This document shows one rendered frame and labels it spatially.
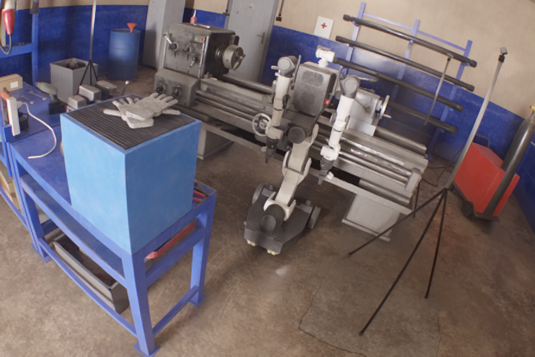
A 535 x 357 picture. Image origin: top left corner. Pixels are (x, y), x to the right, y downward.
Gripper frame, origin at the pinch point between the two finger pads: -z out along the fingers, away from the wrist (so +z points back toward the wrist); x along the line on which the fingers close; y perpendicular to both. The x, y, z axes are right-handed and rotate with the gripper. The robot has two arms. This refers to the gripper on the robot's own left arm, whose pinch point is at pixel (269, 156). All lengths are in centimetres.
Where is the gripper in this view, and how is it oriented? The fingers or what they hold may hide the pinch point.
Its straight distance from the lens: 238.9
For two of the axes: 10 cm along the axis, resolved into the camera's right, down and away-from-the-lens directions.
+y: -9.0, -3.5, 2.4
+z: 1.3, -7.8, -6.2
